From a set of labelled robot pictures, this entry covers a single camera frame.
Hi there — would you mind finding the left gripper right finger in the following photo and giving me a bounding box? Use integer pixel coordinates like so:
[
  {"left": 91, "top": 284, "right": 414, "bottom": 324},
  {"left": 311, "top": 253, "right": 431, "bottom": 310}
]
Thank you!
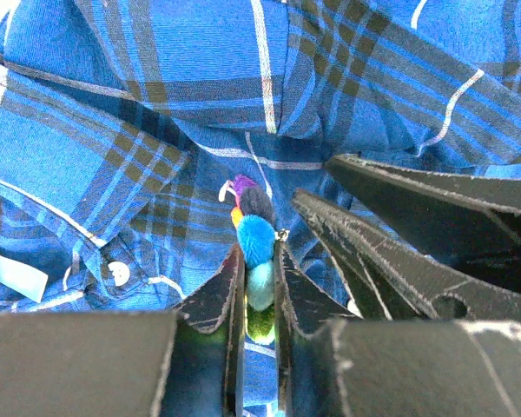
[{"left": 274, "top": 243, "right": 521, "bottom": 416}]

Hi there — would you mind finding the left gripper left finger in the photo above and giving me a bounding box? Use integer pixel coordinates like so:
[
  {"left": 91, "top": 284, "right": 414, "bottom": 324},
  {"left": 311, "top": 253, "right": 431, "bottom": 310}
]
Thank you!
[{"left": 0, "top": 247, "right": 245, "bottom": 416}]

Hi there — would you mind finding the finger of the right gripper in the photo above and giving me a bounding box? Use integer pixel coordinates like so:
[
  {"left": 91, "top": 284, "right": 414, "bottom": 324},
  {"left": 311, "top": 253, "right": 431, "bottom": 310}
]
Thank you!
[
  {"left": 325, "top": 155, "right": 521, "bottom": 294},
  {"left": 292, "top": 189, "right": 521, "bottom": 323}
]

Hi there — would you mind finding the colourful flower plush brooch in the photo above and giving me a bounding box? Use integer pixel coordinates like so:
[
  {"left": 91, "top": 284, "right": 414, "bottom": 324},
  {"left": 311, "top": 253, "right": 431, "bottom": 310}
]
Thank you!
[{"left": 218, "top": 175, "right": 288, "bottom": 346}]

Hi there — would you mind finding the blue plaid shirt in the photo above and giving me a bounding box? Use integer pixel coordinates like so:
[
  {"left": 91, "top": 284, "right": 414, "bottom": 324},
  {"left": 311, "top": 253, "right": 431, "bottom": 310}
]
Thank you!
[{"left": 0, "top": 0, "right": 521, "bottom": 417}]

